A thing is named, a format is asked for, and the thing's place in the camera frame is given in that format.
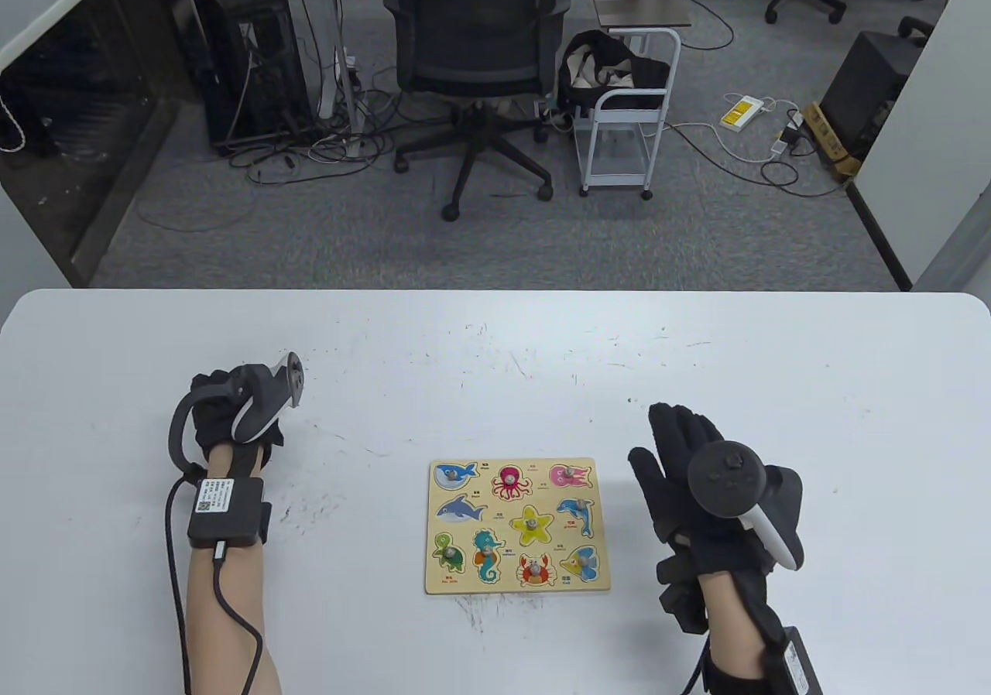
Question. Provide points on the person's left hand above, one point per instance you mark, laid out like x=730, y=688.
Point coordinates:
x=213, y=416

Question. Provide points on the person's right hand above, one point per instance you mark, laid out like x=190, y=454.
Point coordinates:
x=677, y=447

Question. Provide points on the black and white controller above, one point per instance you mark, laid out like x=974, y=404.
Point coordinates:
x=267, y=393
x=728, y=478

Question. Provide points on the pink jellyfish puzzle piece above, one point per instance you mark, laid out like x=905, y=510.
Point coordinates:
x=571, y=476

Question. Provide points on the wooden dolphin-shaped puzzle piece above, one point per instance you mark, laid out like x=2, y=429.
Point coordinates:
x=577, y=513

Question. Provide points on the blue yellow fish puzzle piece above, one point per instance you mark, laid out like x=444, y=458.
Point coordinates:
x=581, y=563

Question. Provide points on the yellow starfish puzzle piece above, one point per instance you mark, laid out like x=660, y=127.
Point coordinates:
x=533, y=525

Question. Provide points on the wooden octopus-shaped puzzle piece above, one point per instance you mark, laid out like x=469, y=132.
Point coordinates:
x=512, y=482

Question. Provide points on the red crab puzzle piece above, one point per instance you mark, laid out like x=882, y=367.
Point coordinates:
x=536, y=571

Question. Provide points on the wooden puzzle frame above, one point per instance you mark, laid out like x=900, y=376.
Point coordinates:
x=495, y=505

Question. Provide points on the wooden whale-shaped puzzle piece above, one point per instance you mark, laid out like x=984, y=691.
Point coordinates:
x=453, y=477

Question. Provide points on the green turtle puzzle piece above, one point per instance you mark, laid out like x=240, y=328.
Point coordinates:
x=449, y=554

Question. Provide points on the person's left forearm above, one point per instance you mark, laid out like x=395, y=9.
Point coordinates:
x=224, y=610

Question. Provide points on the person's right forearm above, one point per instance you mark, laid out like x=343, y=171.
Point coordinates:
x=732, y=625

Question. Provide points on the black labelled wrist box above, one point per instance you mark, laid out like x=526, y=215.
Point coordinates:
x=801, y=660
x=224, y=511

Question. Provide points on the black power adapter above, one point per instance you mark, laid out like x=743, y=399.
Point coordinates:
x=790, y=136

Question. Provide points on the white yellow power strip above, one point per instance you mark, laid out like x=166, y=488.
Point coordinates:
x=739, y=113

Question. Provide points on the brown cardboard box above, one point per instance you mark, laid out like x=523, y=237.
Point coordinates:
x=828, y=138

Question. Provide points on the black computer tower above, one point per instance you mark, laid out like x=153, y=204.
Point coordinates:
x=248, y=53

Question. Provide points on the black bag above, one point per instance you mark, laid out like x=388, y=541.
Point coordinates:
x=588, y=49

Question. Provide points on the black boxy case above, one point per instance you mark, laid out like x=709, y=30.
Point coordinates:
x=867, y=83

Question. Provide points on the black mesh office chair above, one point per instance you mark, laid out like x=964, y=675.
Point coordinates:
x=472, y=14

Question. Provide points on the white metal frame rig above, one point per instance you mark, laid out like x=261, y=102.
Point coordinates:
x=344, y=45

